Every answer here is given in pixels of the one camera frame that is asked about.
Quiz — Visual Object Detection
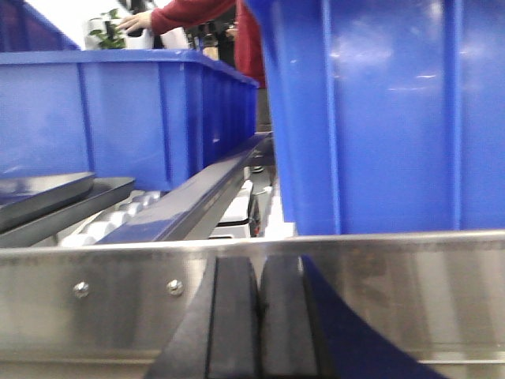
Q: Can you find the green potted plant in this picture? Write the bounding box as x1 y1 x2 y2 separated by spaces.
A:
85 8 126 50

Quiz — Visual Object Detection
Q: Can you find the metal divider rail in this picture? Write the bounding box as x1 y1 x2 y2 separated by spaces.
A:
99 132 275 245

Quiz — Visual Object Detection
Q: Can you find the upper left blue bin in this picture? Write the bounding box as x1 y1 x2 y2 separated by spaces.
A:
1 1 257 190

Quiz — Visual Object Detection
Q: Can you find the upper centre blue bin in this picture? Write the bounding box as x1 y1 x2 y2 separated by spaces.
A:
249 1 504 235

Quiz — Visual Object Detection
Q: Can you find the blue bin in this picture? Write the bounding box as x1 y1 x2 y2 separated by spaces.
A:
1 1 257 190
249 1 504 235

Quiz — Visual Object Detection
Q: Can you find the roller conveyor track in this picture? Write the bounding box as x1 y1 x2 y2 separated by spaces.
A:
58 190 166 247

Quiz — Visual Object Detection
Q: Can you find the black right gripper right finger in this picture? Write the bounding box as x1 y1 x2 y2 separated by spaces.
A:
260 255 441 378

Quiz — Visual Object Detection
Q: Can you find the person's bare hand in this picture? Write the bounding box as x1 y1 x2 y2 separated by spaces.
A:
117 10 154 35

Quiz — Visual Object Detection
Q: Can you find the stainless steel front rail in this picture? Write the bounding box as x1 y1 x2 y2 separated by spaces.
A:
1 231 504 378

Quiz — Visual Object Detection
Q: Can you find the person in red sweater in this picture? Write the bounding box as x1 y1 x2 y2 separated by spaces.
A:
151 0 267 89

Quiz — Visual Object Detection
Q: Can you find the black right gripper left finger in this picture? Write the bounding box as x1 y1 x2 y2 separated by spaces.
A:
144 257 260 378

